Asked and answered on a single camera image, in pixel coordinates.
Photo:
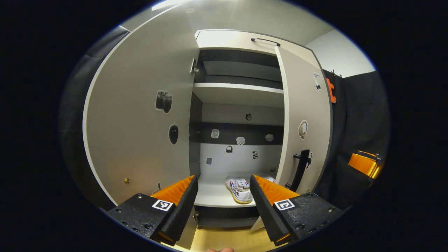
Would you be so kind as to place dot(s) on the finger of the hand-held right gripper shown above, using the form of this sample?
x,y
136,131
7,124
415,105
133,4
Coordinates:
x,y
364,164

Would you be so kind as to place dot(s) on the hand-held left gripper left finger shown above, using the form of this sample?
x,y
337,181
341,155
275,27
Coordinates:
x,y
180,208

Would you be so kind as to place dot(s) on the white shoe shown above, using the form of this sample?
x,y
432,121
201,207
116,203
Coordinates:
x,y
270,179
239,190

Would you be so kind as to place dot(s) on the ceiling light panel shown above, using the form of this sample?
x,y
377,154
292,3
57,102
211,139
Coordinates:
x,y
168,5

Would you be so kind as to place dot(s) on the white cabinet drawer front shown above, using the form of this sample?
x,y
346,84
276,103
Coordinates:
x,y
224,38

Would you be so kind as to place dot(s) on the white cabinet shelf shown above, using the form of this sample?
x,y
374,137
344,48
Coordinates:
x,y
238,92

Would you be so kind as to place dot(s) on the metal door hinge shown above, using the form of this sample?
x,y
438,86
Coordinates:
x,y
193,66

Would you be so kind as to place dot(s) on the white shoe cabinet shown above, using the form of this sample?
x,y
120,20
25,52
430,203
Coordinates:
x,y
213,194

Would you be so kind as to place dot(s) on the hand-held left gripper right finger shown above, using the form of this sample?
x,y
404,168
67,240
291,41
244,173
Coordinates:
x,y
267,210

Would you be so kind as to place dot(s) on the white cabinet door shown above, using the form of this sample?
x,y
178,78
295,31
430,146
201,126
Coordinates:
x,y
301,105
140,70

